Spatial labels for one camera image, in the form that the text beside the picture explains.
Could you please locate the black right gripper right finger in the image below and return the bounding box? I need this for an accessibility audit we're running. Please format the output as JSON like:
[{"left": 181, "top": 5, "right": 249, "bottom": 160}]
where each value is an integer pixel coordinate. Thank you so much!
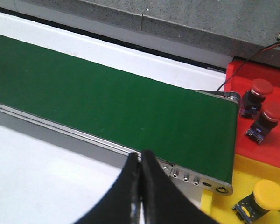
[{"left": 141, "top": 150, "right": 217, "bottom": 224}]

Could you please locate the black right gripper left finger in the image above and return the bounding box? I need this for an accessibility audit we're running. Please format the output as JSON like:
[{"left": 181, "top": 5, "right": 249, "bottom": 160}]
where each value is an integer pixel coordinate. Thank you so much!
[{"left": 76, "top": 153, "right": 140, "bottom": 224}]

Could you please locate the yellow mushroom push button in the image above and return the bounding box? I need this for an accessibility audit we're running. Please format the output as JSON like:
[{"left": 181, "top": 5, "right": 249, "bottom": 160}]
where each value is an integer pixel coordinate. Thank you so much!
[{"left": 232, "top": 179, "right": 280, "bottom": 224}]

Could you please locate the red mushroom push button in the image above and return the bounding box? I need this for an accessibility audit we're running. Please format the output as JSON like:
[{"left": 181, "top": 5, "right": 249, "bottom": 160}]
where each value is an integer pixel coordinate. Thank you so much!
[
  {"left": 239, "top": 78, "right": 273, "bottom": 119},
  {"left": 245, "top": 101, "right": 280, "bottom": 145}
]

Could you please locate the yellow plastic tray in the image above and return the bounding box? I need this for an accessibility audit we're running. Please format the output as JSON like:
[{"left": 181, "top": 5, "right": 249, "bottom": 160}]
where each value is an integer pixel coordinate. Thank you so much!
[{"left": 200, "top": 154, "right": 280, "bottom": 224}]

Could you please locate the green conveyor belt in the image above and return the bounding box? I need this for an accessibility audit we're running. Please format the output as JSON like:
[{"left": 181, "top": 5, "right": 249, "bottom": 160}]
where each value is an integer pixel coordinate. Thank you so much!
[{"left": 0, "top": 35, "right": 238, "bottom": 183}]

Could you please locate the red plastic tray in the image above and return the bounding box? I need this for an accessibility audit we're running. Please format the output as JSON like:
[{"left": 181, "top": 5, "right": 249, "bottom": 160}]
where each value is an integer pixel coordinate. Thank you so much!
[{"left": 224, "top": 60, "right": 280, "bottom": 168}]

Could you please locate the silver conveyor drive pulley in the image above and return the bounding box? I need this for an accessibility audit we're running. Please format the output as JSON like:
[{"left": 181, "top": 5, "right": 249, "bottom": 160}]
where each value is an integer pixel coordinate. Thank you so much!
[{"left": 194, "top": 90, "right": 241, "bottom": 113}]

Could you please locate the grey stone counter ledge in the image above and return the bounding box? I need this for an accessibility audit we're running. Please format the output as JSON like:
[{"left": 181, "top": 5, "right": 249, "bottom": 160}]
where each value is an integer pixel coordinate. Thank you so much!
[{"left": 9, "top": 0, "right": 280, "bottom": 57}]

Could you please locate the metal conveyor support bracket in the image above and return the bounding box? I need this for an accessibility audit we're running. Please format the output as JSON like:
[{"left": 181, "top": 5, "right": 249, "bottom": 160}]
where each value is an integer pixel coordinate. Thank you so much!
[{"left": 154, "top": 149, "right": 234, "bottom": 198}]

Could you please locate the aluminium conveyor side rail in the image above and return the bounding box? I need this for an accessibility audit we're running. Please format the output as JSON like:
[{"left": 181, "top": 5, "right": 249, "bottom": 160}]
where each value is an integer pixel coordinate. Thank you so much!
[{"left": 0, "top": 104, "right": 141, "bottom": 158}]

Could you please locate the red and black wire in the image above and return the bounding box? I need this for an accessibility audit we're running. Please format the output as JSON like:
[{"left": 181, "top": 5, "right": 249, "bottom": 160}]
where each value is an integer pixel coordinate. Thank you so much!
[{"left": 216, "top": 43, "right": 280, "bottom": 92}]

